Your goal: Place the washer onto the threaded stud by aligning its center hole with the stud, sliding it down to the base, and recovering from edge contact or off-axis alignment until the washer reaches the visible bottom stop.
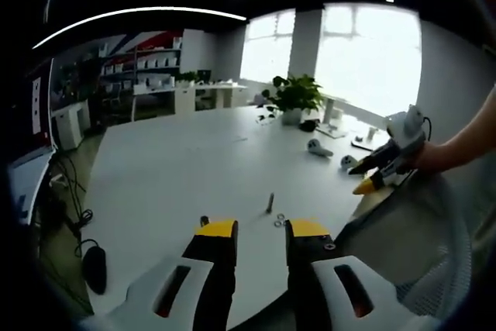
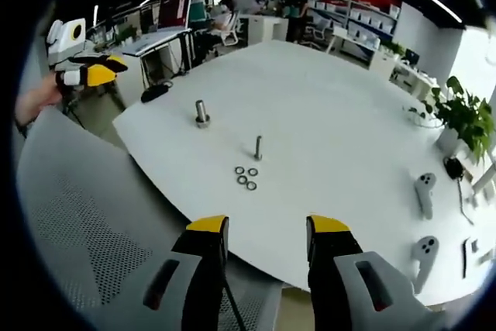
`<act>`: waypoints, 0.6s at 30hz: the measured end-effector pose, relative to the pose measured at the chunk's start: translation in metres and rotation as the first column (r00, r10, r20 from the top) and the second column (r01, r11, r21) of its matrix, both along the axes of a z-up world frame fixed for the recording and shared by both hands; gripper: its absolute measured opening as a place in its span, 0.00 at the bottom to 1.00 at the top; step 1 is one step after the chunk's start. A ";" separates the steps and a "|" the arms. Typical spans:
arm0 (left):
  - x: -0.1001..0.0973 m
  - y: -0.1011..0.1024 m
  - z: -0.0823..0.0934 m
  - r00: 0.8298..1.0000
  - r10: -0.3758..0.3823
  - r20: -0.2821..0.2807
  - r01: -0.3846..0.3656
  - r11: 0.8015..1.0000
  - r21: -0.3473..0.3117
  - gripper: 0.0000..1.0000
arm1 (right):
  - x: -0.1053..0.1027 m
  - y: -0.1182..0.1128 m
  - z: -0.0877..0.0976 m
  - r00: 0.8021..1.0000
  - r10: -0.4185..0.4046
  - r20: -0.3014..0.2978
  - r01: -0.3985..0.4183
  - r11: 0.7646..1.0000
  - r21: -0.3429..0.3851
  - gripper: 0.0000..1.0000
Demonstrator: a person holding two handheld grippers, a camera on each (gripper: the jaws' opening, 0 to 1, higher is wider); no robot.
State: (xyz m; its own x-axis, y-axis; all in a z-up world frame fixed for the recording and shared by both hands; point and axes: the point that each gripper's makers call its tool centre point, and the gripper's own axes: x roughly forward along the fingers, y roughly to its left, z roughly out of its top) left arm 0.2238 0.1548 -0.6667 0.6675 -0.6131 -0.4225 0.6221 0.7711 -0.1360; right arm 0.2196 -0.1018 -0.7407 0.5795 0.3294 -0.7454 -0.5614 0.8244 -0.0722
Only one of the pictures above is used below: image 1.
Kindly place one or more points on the small metal threaded stud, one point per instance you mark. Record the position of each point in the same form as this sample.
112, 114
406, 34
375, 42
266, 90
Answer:
270, 202

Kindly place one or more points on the black computer mouse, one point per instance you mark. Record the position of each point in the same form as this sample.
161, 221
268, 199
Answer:
95, 271

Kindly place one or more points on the white stand device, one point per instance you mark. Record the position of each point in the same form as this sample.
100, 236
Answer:
329, 114

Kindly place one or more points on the grey mesh office chair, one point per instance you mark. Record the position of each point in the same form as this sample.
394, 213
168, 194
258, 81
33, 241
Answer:
407, 238

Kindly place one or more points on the long curved ceiling light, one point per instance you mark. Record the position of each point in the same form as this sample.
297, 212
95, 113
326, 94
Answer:
135, 11

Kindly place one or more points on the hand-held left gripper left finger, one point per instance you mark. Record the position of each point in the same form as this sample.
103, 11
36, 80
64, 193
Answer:
209, 247

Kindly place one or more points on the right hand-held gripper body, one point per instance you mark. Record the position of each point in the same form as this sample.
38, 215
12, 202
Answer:
407, 129

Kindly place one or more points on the green potted plant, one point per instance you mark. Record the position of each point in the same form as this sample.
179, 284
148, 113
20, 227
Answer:
296, 94

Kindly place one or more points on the black headset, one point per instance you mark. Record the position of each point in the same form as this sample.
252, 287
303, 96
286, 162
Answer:
308, 126

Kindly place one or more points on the white drawer cabinet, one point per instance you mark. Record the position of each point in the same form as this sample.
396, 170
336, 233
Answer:
69, 125

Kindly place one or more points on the white low desk cabinet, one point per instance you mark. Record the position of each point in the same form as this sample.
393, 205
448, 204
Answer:
186, 98

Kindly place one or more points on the shelf with white bins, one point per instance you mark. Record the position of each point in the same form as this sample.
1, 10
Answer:
155, 63

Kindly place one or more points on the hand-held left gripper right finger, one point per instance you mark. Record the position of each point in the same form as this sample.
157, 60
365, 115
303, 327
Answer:
310, 249

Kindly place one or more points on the large metal threaded stud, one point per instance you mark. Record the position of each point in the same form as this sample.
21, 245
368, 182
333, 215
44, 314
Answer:
204, 221

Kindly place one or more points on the white handheld controller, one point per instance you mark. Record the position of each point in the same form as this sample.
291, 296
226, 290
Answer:
314, 147
347, 162

